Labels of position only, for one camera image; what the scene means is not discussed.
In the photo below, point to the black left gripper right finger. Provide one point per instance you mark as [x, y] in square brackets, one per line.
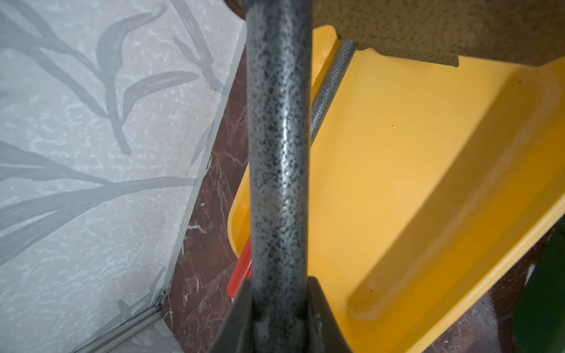
[324, 334]

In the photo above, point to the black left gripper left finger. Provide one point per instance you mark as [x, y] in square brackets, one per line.
[236, 333]

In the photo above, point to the yellow plastic storage box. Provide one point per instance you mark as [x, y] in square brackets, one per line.
[427, 183]

